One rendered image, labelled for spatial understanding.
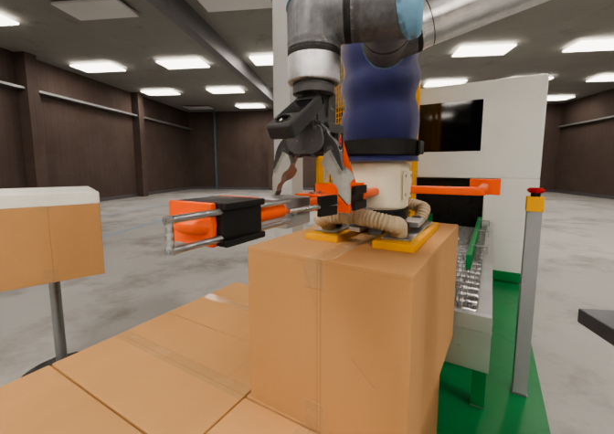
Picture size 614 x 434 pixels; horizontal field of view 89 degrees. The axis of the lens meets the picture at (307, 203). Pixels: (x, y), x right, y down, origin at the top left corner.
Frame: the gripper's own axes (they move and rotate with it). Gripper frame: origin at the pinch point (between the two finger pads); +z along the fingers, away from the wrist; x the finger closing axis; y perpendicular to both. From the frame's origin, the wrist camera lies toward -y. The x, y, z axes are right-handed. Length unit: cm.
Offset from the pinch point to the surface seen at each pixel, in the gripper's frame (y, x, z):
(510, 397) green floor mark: 128, -40, 107
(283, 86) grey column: 143, 107, -64
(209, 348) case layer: 20, 50, 53
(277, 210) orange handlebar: -10.6, -1.6, -0.2
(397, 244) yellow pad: 24.7, -9.4, 11.2
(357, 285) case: 9.8, -5.7, 16.8
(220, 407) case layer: 3, 27, 53
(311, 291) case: 10.0, 5.0, 20.3
